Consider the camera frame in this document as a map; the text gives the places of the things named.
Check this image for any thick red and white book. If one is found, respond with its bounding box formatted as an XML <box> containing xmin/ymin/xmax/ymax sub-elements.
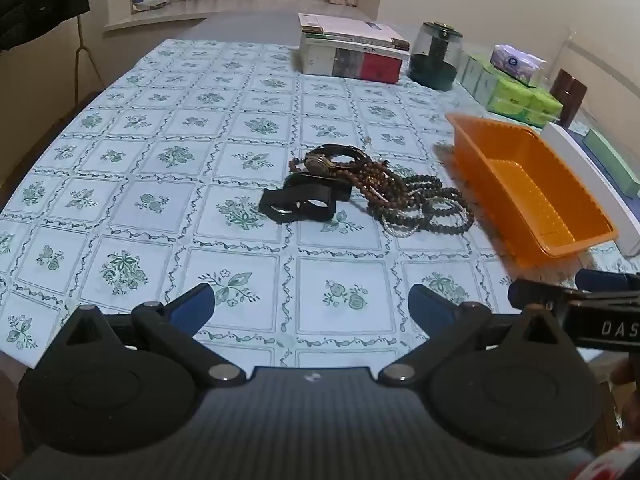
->
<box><xmin>300</xmin><ymin>39</ymin><xmax>404</xmax><ymax>84</ymax></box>

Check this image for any metal coat stand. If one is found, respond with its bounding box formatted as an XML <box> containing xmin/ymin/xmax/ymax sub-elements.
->
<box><xmin>71</xmin><ymin>10</ymin><xmax>109</xmax><ymax>92</ymax></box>

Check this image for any orange plastic tray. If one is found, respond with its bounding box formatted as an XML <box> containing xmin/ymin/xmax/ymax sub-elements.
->
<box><xmin>445</xmin><ymin>112</ymin><xmax>619</xmax><ymax>269</ymax></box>

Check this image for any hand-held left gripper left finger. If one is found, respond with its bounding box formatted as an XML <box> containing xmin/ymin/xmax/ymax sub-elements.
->
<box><xmin>60</xmin><ymin>282</ymin><xmax>247</xmax><ymax>389</ymax></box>

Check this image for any pink cover book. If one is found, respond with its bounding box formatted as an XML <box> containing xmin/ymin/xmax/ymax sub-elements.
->
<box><xmin>298</xmin><ymin>12</ymin><xmax>411</xmax><ymax>47</ymax></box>

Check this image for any pearl necklace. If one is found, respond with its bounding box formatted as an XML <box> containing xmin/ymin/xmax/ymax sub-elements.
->
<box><xmin>381</xmin><ymin>211</ymin><xmax>425</xmax><ymax>239</ymax></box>

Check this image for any black wrist band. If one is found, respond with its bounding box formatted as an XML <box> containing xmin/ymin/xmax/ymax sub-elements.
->
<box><xmin>285</xmin><ymin>172</ymin><xmax>354</xmax><ymax>202</ymax></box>
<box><xmin>259</xmin><ymin>186</ymin><xmax>336</xmax><ymax>225</ymax></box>

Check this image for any blue and white flat box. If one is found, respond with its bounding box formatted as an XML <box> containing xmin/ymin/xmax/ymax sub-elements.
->
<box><xmin>541</xmin><ymin>121</ymin><xmax>640</xmax><ymax>257</ymax></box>

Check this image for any purple tissue pack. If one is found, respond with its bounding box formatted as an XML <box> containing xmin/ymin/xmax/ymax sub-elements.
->
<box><xmin>489</xmin><ymin>43</ymin><xmax>547</xmax><ymax>87</ymax></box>

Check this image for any green tissue multipack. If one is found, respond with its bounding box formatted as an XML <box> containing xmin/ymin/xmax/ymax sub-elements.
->
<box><xmin>457</xmin><ymin>52</ymin><xmax>564</xmax><ymax>129</ymax></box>

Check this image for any dark bead necklace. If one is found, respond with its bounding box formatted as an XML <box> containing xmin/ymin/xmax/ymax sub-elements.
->
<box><xmin>370</xmin><ymin>174</ymin><xmax>446</xmax><ymax>227</ymax></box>

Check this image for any brown round canister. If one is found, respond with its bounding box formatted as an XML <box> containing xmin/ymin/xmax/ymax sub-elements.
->
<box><xmin>549</xmin><ymin>68</ymin><xmax>589</xmax><ymax>129</ymax></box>

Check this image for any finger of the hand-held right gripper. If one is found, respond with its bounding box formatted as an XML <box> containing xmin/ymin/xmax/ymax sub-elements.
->
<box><xmin>507</xmin><ymin>278</ymin><xmax>583</xmax><ymax>312</ymax></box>
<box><xmin>575</xmin><ymin>268</ymin><xmax>640</xmax><ymax>293</ymax></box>

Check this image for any thin green-edged book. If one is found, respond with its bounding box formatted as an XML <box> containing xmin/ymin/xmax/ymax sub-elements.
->
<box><xmin>300</xmin><ymin>31</ymin><xmax>410</xmax><ymax>55</ymax></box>

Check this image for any small green box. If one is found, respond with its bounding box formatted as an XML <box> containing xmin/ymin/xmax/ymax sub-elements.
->
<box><xmin>583</xmin><ymin>128</ymin><xmax>640</xmax><ymax>199</ymax></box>

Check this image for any red patterned clothing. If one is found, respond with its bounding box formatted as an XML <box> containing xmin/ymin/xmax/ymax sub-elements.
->
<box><xmin>569</xmin><ymin>441</ymin><xmax>640</xmax><ymax>480</ymax></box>

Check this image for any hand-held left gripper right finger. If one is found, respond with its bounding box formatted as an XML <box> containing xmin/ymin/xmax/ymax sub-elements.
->
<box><xmin>377</xmin><ymin>283</ymin><xmax>576</xmax><ymax>389</ymax></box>

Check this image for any window sill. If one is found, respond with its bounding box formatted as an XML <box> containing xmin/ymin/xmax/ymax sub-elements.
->
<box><xmin>102</xmin><ymin>0</ymin><xmax>363</xmax><ymax>35</ymax></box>

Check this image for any black jacket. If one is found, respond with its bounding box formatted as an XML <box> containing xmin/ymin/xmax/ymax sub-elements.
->
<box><xmin>0</xmin><ymin>0</ymin><xmax>94</xmax><ymax>52</ymax></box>

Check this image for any red-brown bead necklace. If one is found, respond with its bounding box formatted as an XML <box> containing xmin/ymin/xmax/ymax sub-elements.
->
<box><xmin>290</xmin><ymin>156</ymin><xmax>410</xmax><ymax>217</ymax></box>

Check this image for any gold watch dark strap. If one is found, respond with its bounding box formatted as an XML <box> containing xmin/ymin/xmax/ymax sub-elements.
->
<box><xmin>304</xmin><ymin>143</ymin><xmax>369</xmax><ymax>179</ymax></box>

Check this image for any dark green glass jar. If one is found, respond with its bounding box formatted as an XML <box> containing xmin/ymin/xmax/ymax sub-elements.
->
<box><xmin>407</xmin><ymin>20</ymin><xmax>465</xmax><ymax>92</ymax></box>

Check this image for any dark green bead bracelet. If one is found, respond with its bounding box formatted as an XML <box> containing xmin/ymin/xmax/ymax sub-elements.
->
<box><xmin>424</xmin><ymin>187</ymin><xmax>475</xmax><ymax>237</ymax></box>

